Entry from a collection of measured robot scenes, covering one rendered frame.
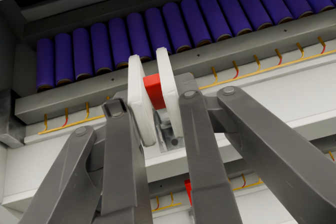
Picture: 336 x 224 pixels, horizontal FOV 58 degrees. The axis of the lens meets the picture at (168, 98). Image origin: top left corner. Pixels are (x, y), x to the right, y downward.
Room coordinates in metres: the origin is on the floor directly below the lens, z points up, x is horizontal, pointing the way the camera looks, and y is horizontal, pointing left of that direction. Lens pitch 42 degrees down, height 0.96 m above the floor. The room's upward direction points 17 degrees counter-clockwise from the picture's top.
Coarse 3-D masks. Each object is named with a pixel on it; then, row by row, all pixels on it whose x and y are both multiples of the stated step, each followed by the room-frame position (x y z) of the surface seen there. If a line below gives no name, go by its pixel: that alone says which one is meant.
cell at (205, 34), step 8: (184, 0) 0.30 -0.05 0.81; (192, 0) 0.30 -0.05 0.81; (184, 8) 0.29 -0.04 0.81; (192, 8) 0.29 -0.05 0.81; (184, 16) 0.29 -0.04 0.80; (192, 16) 0.28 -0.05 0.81; (200, 16) 0.28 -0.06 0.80; (192, 24) 0.27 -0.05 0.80; (200, 24) 0.26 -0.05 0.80; (192, 32) 0.26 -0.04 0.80; (200, 32) 0.25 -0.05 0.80; (208, 32) 0.26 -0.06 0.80; (192, 40) 0.26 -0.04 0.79; (200, 40) 0.25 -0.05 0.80; (208, 40) 0.25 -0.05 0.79
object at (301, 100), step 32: (64, 0) 0.33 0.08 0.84; (96, 0) 0.33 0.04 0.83; (0, 32) 0.33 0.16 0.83; (0, 64) 0.29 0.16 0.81; (32, 64) 0.30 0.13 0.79; (256, 64) 0.22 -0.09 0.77; (288, 64) 0.21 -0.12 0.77; (0, 96) 0.24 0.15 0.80; (256, 96) 0.19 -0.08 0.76; (288, 96) 0.18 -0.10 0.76; (320, 96) 0.17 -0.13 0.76; (0, 128) 0.21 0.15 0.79; (32, 128) 0.22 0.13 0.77; (96, 128) 0.20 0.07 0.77; (320, 128) 0.15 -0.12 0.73; (0, 160) 0.19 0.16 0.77; (32, 160) 0.19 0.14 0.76; (160, 160) 0.16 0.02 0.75; (224, 160) 0.16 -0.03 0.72; (0, 192) 0.17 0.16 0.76; (32, 192) 0.16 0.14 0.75
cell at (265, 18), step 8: (240, 0) 0.29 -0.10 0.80; (248, 0) 0.28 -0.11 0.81; (256, 0) 0.27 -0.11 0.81; (248, 8) 0.27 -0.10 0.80; (256, 8) 0.26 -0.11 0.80; (248, 16) 0.26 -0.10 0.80; (256, 16) 0.25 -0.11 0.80; (264, 16) 0.25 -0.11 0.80; (256, 24) 0.25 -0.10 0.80; (264, 24) 0.24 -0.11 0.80; (272, 24) 0.24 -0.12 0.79
